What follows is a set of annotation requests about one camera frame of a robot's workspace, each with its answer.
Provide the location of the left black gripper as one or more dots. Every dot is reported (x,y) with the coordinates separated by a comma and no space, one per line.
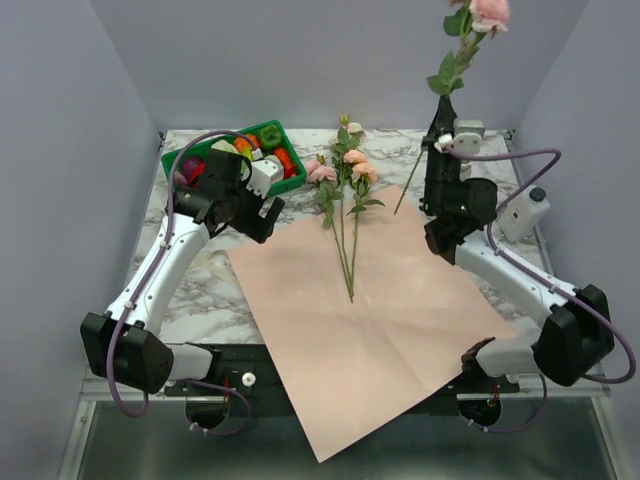
(256,226)

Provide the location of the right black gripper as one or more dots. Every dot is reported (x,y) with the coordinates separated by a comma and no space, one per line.
(443,122)

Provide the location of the beige ribbon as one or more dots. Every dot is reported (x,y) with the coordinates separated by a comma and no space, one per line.
(218,264)

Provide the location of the pink flower bouquet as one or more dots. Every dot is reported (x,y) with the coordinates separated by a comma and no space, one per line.
(325,179)

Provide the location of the pink rose stem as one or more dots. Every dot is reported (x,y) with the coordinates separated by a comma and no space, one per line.
(470,24)

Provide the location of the pink wrapping paper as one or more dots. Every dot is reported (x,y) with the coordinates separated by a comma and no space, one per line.
(354,358)

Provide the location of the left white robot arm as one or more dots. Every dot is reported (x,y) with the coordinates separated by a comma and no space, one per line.
(123,344)

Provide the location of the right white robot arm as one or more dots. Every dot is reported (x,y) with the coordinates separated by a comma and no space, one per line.
(572,325)

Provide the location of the white egg-shaped vegetable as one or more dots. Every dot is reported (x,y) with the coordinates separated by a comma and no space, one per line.
(275,159)

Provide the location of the red chili pepper toy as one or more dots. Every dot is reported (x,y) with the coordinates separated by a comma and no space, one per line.
(288,165)

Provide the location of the orange pumpkin toy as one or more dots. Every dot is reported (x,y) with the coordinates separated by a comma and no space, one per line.
(249,142)

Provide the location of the green lettuce toy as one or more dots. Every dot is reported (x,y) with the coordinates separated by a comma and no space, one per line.
(223,145)

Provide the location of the purple onion toy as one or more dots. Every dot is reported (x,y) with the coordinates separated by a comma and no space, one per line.
(192,166)

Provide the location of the green bell pepper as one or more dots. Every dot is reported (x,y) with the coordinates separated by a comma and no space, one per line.
(270,137)

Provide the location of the peach rose stem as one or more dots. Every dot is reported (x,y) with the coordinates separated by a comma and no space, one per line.
(363,176)

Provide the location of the white rose stem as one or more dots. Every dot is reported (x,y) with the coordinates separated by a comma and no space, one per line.
(348,136)

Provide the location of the white spray bottle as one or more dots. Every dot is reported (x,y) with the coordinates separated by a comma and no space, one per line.
(522,214)

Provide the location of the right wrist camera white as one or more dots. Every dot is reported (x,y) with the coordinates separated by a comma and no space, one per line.
(465,137)

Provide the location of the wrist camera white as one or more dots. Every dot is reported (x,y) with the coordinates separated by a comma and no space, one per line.
(465,137)
(264,175)

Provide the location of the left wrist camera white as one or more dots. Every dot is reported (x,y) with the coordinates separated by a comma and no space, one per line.
(264,175)

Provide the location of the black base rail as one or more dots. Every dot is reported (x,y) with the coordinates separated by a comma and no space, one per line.
(250,371)

